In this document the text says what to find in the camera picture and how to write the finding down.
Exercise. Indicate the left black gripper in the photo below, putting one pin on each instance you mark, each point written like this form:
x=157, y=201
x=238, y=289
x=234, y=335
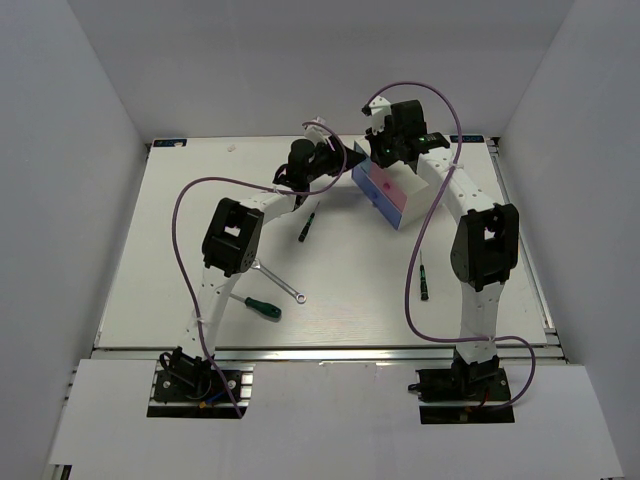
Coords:
x=336, y=156

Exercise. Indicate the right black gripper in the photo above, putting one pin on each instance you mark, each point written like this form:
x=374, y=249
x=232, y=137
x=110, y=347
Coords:
x=373, y=140

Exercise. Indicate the light blue drawer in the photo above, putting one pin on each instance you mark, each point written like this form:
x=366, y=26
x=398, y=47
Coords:
x=365, y=165

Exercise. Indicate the pink drawer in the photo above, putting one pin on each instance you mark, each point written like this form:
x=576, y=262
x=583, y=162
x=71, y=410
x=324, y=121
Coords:
x=389, y=181

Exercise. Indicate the white drawer cabinet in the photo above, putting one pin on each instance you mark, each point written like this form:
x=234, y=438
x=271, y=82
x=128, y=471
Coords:
x=419, y=195

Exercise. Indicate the small green screwdriver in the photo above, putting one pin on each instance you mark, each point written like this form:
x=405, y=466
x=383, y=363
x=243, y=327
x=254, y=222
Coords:
x=306, y=228
x=424, y=292

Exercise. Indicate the silver combination wrench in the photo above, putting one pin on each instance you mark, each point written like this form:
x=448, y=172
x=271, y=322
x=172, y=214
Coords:
x=299, y=297

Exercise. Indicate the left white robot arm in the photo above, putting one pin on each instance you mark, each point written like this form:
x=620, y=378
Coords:
x=229, y=249

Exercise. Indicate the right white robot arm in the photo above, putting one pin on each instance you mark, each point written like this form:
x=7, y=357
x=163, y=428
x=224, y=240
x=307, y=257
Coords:
x=485, y=246

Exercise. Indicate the dark blue drawer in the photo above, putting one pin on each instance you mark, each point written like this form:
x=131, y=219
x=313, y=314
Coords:
x=375, y=195

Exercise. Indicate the blue label sticker right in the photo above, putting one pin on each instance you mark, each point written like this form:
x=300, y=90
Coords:
x=467, y=139

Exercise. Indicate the blue label sticker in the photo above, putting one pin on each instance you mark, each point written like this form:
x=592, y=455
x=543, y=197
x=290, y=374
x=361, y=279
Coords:
x=169, y=143
x=467, y=139

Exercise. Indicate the blue label sticker left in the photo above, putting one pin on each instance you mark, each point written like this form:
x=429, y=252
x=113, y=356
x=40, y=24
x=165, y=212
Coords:
x=169, y=143

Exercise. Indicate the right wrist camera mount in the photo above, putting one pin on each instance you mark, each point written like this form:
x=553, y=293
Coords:
x=376, y=110

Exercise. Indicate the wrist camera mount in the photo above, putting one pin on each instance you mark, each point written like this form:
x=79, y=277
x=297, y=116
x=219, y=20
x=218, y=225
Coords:
x=376, y=110
x=314, y=130

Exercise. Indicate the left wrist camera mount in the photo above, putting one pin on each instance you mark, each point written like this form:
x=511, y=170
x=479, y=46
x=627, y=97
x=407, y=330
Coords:
x=314, y=130

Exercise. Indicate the large green handled screwdriver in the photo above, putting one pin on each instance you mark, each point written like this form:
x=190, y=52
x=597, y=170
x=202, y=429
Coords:
x=267, y=310

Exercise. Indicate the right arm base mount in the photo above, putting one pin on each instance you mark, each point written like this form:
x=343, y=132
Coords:
x=464, y=394

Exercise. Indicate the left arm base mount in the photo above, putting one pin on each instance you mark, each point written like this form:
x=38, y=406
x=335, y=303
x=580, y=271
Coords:
x=186, y=387

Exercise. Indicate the aluminium table front rail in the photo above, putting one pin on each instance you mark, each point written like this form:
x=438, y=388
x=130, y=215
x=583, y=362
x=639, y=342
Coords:
x=547, y=352

